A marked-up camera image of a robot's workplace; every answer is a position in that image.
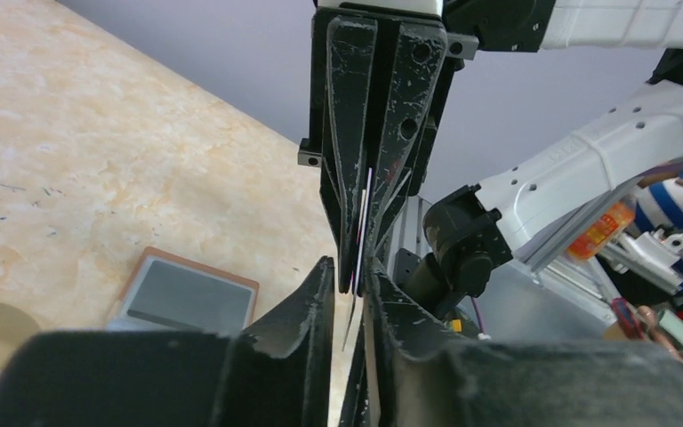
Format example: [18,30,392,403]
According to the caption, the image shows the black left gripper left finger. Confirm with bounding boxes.
[0,256,334,426]

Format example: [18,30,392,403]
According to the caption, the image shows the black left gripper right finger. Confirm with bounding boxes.
[365,259,683,426]

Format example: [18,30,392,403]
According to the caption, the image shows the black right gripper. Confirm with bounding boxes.
[298,3,480,294]

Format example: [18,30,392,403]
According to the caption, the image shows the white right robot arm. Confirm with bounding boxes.
[300,1,683,301]

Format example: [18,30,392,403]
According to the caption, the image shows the aluminium frame rail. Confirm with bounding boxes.
[515,177,640,273]

